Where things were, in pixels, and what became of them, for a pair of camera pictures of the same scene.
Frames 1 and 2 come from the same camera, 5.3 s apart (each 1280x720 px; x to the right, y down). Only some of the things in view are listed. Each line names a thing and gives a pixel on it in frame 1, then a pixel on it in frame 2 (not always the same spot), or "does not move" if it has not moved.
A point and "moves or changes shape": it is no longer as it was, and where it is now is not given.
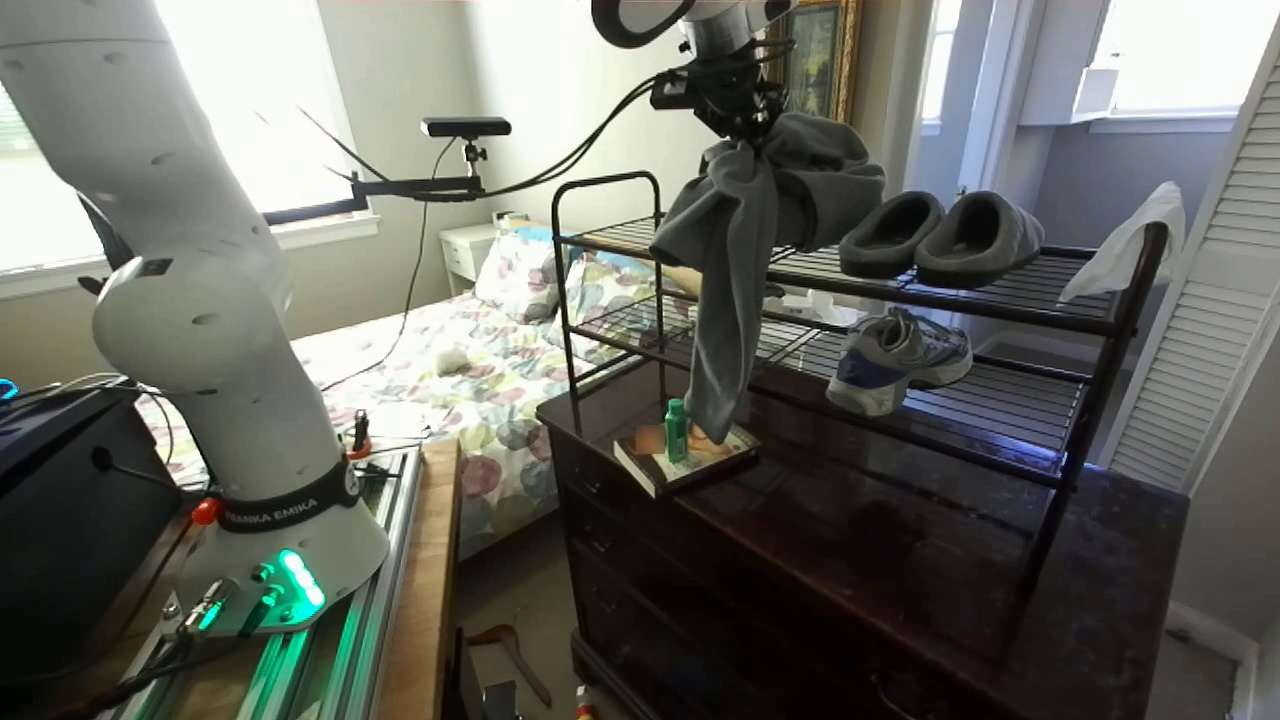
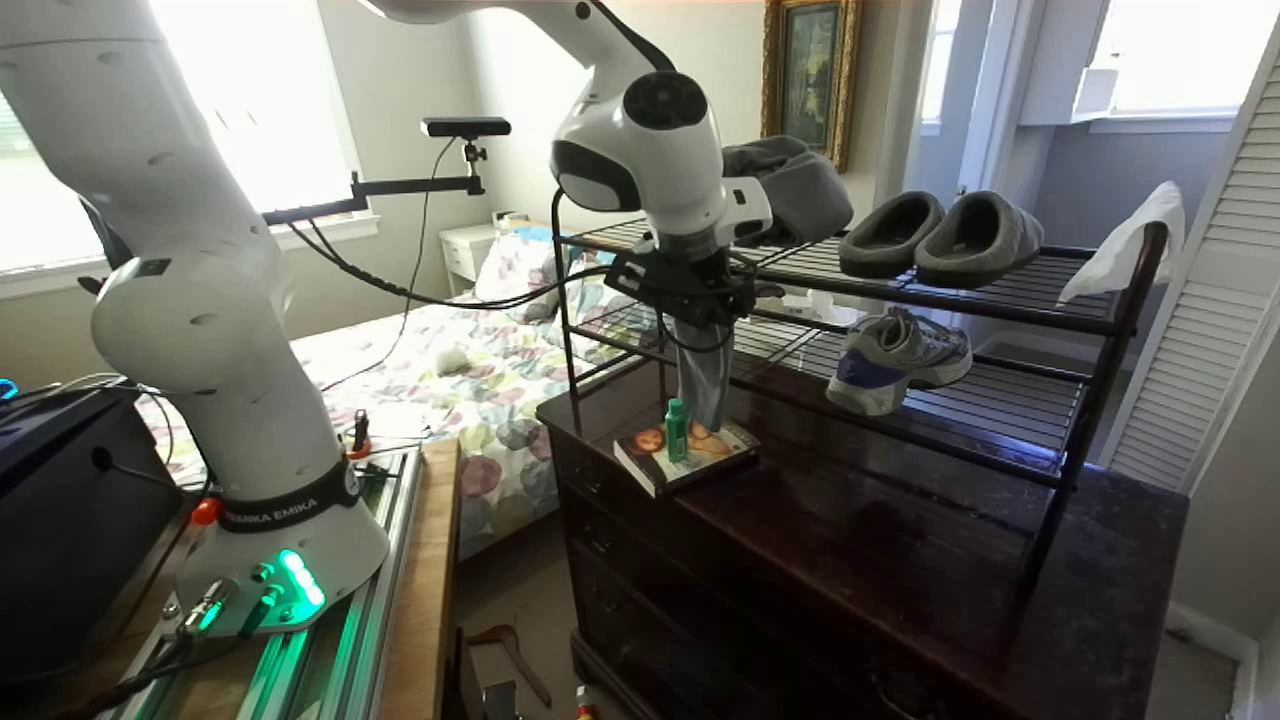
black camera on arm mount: (363, 189) does not move
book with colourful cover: (646, 454) does not move
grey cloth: (747, 202) moves or changes shape
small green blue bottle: (676, 428) does not move
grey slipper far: (890, 236) does not move
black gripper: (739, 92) to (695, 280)
